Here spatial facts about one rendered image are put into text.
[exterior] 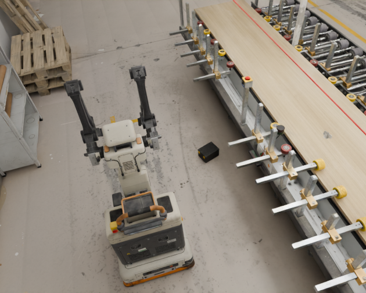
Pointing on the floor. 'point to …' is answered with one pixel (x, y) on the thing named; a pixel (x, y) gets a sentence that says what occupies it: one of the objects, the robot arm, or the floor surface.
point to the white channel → (299, 22)
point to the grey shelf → (18, 109)
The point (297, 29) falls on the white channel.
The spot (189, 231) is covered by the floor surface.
